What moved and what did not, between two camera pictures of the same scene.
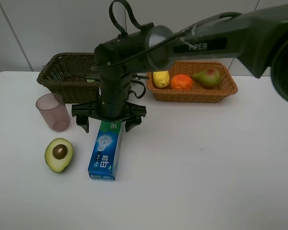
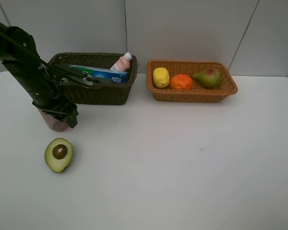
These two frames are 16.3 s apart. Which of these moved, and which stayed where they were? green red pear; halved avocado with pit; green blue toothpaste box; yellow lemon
Moved: green blue toothpaste box
Stayed: green red pear; halved avocado with pit; yellow lemon
